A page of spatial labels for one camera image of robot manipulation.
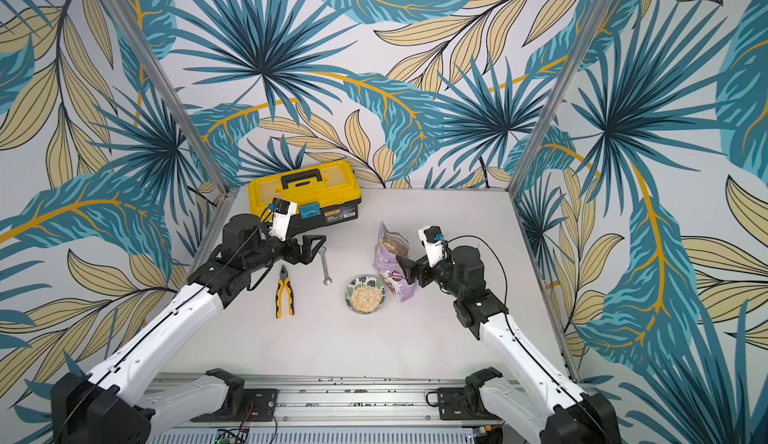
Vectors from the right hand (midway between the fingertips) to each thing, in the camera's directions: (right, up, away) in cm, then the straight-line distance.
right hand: (395, 257), depth 76 cm
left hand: (-22, +5, 0) cm, 22 cm away
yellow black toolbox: (-23, +18, +21) cm, 36 cm away
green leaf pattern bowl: (-9, -13, +12) cm, 20 cm away
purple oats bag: (-1, +2, +12) cm, 13 cm away
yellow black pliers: (-34, -10, +17) cm, 40 cm away
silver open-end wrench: (-21, -10, +19) cm, 30 cm away
